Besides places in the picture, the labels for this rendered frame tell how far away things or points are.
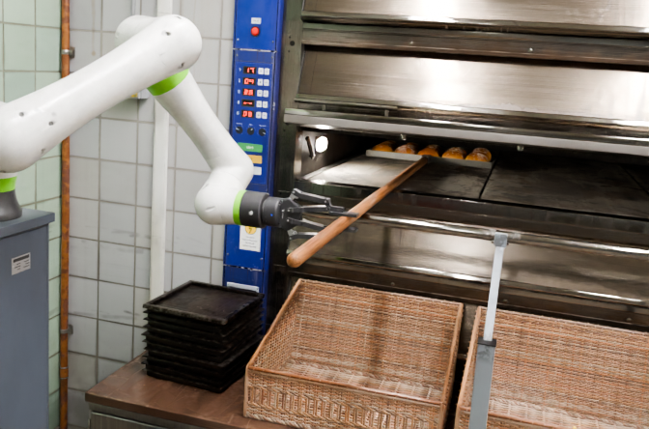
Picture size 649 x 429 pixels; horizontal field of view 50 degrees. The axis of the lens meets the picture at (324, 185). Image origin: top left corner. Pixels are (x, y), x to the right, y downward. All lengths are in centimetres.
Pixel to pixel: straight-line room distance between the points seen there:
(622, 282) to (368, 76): 100
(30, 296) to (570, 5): 164
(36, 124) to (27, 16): 118
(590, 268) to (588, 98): 51
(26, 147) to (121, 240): 130
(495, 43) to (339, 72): 50
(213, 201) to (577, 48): 114
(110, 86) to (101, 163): 120
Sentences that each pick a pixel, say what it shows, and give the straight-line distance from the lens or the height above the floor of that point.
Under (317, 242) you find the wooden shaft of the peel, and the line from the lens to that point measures 148.
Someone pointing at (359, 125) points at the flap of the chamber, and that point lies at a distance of 213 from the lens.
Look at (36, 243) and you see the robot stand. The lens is 169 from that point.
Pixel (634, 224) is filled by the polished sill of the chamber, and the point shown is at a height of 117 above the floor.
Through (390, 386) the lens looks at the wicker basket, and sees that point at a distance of 231.
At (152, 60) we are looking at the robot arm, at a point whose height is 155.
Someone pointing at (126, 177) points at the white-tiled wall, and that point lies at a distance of 264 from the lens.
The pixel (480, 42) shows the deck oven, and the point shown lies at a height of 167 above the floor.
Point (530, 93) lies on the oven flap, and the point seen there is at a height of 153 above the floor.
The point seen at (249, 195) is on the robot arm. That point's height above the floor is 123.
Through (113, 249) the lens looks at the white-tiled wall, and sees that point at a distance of 273.
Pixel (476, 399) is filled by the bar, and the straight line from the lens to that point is 178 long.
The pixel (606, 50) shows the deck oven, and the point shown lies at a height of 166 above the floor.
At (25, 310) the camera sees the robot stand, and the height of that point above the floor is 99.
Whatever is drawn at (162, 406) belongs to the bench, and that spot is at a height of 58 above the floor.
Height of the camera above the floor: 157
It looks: 10 degrees down
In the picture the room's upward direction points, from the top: 4 degrees clockwise
